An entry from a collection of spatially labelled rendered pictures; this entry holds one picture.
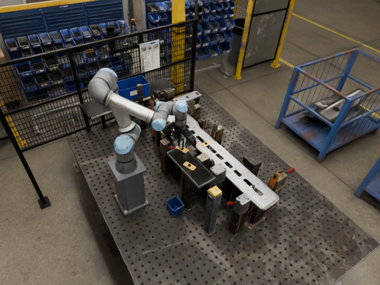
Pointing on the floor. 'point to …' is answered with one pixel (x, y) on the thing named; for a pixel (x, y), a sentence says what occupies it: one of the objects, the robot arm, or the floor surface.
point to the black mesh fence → (87, 86)
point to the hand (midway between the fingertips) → (182, 147)
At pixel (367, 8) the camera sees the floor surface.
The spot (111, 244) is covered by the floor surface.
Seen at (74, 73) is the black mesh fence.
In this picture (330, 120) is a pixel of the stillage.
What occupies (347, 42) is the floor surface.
